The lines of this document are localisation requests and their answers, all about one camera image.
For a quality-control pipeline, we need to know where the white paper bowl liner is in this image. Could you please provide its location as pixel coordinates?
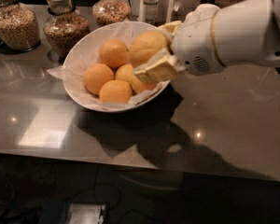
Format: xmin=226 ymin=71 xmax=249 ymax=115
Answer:
xmin=46 ymin=19 xmax=171 ymax=109

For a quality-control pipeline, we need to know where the small orange centre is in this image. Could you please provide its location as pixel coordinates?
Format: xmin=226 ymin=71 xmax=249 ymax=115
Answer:
xmin=115 ymin=63 xmax=133 ymax=83

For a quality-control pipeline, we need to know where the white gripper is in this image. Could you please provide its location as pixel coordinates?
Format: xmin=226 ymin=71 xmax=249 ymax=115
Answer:
xmin=133 ymin=4 xmax=225 ymax=83

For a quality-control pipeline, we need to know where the glass jar mixed cereal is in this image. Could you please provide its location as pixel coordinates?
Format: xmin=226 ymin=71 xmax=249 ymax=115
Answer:
xmin=92 ymin=0 xmax=131 ymax=27

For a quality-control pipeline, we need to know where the glass jar of grains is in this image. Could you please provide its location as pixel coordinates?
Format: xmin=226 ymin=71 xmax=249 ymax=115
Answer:
xmin=0 ymin=0 xmax=40 ymax=52

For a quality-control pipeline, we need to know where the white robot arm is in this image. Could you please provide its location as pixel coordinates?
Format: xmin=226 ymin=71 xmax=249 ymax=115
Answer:
xmin=133 ymin=0 xmax=280 ymax=82

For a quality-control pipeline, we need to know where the glass jar brown cereal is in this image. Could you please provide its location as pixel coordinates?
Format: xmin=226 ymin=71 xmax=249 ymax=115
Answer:
xmin=43 ymin=0 xmax=90 ymax=59

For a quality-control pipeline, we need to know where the white oval bowl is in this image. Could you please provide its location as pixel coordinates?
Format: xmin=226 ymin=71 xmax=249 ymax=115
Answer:
xmin=63 ymin=21 xmax=172 ymax=113

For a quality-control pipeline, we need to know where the clear glass bottle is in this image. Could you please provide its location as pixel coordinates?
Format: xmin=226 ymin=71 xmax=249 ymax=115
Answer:
xmin=143 ymin=0 xmax=159 ymax=25

